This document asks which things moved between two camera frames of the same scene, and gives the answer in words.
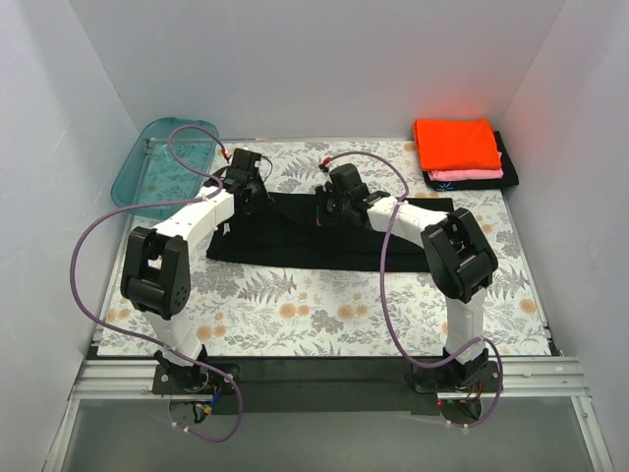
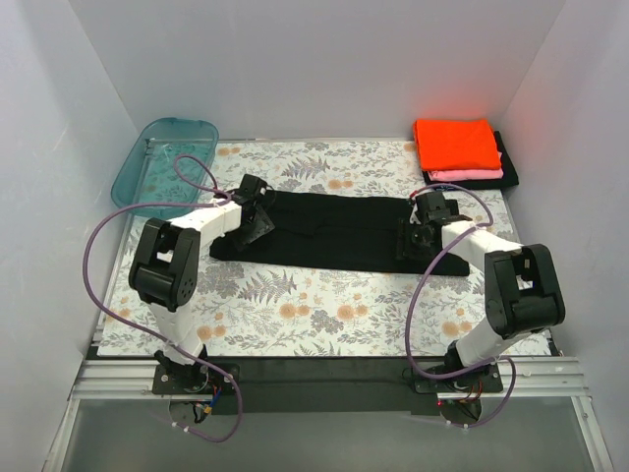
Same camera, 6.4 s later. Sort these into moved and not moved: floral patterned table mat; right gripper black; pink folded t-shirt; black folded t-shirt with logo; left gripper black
Moved: right gripper black; left gripper black
Not moved: floral patterned table mat; black folded t-shirt with logo; pink folded t-shirt
